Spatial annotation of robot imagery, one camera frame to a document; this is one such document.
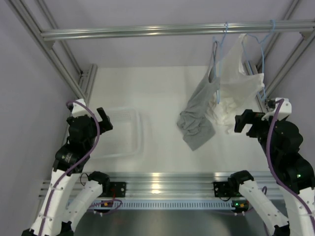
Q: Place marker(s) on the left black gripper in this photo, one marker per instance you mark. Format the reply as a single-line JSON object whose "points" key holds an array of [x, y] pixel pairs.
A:
{"points": [[105, 125]]}

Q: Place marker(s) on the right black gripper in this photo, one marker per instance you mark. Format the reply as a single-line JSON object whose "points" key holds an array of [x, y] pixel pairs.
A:
{"points": [[249, 117]]}

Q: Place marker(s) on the grey tank top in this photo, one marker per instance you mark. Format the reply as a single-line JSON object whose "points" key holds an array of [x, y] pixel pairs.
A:
{"points": [[193, 124]]}

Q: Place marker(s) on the light blue wire hanger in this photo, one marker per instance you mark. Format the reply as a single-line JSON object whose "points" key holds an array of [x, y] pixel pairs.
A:
{"points": [[220, 45]]}

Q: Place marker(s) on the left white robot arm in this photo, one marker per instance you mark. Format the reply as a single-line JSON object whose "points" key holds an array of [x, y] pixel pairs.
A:
{"points": [[58, 216]]}

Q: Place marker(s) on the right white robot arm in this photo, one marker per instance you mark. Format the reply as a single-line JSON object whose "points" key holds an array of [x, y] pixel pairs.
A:
{"points": [[293, 174]]}

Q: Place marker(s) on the white tank top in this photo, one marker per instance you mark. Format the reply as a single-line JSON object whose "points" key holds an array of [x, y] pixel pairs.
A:
{"points": [[237, 87]]}

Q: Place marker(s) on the white plastic basket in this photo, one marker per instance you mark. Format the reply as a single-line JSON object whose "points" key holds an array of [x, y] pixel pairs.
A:
{"points": [[126, 137]]}

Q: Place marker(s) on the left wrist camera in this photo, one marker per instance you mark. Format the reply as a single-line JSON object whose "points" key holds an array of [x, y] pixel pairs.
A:
{"points": [[78, 107]]}

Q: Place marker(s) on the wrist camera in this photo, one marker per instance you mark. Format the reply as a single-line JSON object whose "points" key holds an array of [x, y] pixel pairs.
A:
{"points": [[78, 107], [284, 111]]}

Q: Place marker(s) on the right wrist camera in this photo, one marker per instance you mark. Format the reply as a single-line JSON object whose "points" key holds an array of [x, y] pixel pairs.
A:
{"points": [[284, 111]]}

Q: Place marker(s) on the left aluminium frame post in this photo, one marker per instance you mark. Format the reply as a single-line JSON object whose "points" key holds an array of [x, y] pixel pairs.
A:
{"points": [[82, 81]]}

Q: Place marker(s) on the aluminium frame post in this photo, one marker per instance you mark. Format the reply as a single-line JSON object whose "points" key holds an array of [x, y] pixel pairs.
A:
{"points": [[285, 49], [82, 81]]}

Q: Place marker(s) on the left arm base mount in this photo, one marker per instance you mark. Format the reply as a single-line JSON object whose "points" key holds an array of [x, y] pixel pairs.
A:
{"points": [[117, 189]]}

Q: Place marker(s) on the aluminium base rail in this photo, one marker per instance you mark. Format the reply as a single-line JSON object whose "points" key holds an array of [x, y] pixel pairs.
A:
{"points": [[184, 185]]}

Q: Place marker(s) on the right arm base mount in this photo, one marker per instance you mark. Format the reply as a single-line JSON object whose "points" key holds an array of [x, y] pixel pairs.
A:
{"points": [[222, 189]]}

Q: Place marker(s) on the perforated cable duct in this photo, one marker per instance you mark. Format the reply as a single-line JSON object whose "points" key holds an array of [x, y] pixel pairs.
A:
{"points": [[176, 204]]}

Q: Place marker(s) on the right aluminium frame post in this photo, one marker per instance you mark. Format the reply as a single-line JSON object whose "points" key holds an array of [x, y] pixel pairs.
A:
{"points": [[285, 49]]}

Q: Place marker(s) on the aluminium hanging rail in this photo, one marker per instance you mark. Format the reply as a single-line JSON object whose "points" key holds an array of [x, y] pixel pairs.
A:
{"points": [[171, 30]]}

